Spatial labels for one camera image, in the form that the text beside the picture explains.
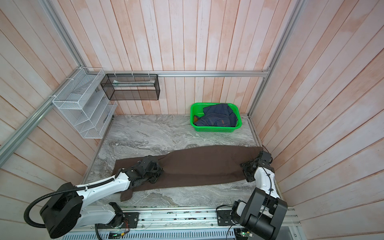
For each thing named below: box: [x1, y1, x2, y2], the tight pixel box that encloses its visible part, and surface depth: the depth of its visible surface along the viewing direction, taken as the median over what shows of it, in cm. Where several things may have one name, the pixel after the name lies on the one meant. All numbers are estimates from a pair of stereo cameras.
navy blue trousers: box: [194, 103, 238, 127], surface depth 112 cm
